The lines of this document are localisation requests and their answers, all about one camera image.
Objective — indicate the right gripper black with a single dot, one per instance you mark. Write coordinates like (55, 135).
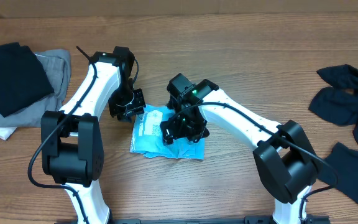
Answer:
(174, 125)

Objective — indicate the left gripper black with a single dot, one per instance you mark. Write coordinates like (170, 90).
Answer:
(125, 114)

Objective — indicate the light blue printed t-shirt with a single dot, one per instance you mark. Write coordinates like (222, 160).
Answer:
(147, 137)

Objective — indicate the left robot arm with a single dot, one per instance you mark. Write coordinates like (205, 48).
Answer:
(72, 147)

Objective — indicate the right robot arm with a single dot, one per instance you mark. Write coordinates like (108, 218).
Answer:
(283, 155)

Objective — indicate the grey folded garment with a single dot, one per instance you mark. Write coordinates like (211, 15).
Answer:
(57, 66)

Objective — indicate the black folded garment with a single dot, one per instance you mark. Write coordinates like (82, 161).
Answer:
(23, 80)

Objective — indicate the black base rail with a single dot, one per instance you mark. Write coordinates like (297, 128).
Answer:
(246, 220)

